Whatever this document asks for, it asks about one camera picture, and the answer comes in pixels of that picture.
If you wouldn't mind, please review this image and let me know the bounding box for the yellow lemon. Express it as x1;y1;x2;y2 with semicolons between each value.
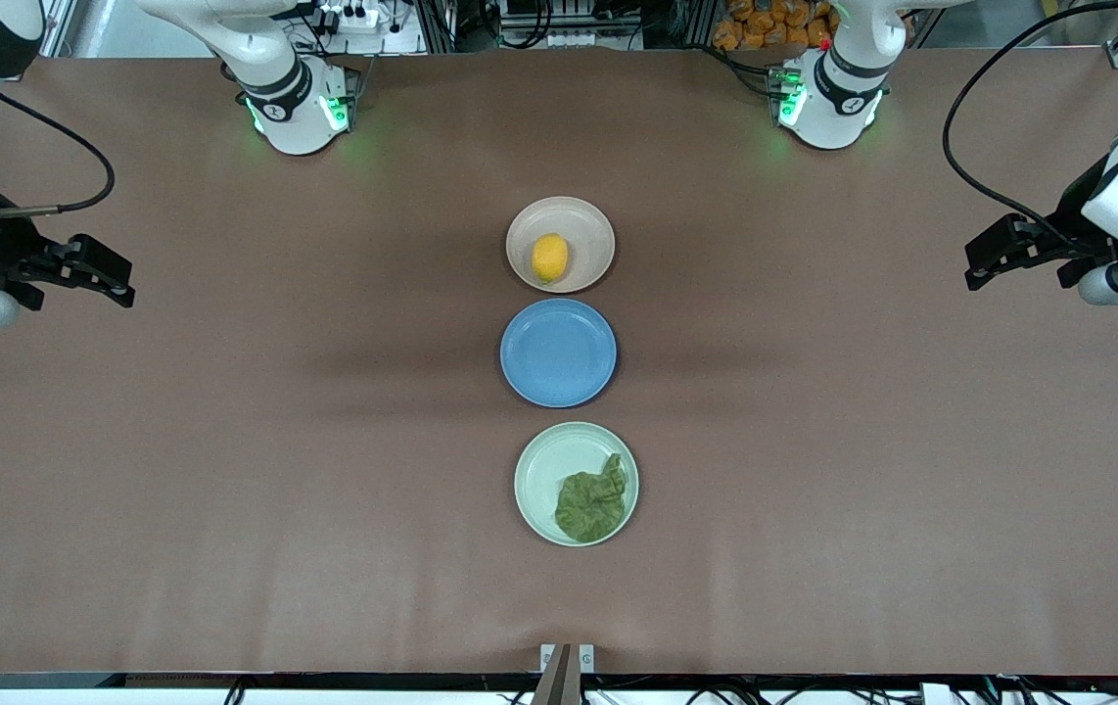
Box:
532;232;570;285

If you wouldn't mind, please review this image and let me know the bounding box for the green lettuce leaf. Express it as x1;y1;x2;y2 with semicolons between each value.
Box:
555;453;629;544

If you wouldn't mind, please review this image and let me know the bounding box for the brown table cover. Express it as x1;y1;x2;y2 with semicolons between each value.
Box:
0;44;1118;677

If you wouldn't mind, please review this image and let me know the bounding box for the bag of orange items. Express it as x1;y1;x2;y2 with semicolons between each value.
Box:
713;0;839;52

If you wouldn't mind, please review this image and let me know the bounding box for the white power strip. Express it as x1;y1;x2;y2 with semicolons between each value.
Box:
317;3;384;32

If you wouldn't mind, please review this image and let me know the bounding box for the beige round plate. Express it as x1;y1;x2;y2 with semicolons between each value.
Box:
505;196;617;295

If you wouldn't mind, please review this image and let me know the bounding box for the blue round plate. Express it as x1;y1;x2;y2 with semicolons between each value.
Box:
499;298;619;409

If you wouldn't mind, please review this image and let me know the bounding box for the pale green round plate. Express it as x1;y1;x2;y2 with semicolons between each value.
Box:
513;421;640;547

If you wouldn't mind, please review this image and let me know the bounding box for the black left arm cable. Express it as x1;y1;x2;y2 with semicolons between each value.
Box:
943;0;1118;236

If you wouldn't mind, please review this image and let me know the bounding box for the dark frame post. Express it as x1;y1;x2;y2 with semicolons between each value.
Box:
419;0;459;53

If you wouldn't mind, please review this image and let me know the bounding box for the aluminium camera post bracket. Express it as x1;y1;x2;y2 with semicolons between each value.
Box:
539;643;596;705

